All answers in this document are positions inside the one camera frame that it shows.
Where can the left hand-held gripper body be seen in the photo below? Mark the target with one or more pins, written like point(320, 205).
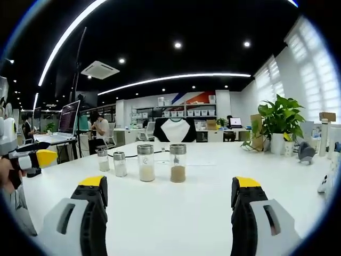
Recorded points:
point(8, 136)

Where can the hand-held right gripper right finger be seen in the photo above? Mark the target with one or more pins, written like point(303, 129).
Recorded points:
point(245, 213)

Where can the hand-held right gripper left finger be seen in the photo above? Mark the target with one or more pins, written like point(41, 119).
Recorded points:
point(90, 213)

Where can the small glass seasoning bottle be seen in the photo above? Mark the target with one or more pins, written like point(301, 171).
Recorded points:
point(120, 165)
point(103, 161)

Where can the tall seasoning bottle white powder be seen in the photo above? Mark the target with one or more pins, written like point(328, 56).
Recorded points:
point(146, 164)

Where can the tall seasoning bottle brown powder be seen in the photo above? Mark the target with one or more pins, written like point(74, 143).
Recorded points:
point(178, 165)

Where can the white cylinder bottle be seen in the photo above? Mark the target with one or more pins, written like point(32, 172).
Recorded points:
point(324, 138)

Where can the person's left hand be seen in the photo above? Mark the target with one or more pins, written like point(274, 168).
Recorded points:
point(3, 170)

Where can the open silver laptop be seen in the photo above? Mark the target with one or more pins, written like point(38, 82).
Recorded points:
point(68, 120)

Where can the small white patterned pot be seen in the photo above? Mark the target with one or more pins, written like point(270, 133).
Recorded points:
point(289, 148)

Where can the brown paper bag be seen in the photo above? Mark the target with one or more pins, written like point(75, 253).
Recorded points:
point(255, 133)

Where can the black tripod pole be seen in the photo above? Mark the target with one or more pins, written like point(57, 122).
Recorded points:
point(77, 80)

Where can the white handheld controller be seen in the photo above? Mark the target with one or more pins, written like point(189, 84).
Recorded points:
point(325, 182)

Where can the grey rounded desk object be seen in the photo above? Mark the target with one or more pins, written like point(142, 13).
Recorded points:
point(305, 152)

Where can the laptop with bright screen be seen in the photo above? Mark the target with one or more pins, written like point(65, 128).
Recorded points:
point(235, 122)

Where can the small cardboard box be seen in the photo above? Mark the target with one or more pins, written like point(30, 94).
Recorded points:
point(211, 124)

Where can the white office chair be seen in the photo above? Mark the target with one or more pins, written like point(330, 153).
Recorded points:
point(147, 132)

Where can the green leafy potted plant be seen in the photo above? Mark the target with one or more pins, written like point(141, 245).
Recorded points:
point(281, 117)

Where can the ceiling air conditioner vent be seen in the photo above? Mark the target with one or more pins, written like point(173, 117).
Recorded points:
point(100, 70)

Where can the long curved ceiling light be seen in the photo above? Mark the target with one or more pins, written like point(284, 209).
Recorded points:
point(69, 34)
point(173, 78)

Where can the shelf with white bins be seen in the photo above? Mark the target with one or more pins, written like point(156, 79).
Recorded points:
point(186, 109)

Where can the brown cardboard box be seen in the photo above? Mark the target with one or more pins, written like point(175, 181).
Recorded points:
point(327, 116)

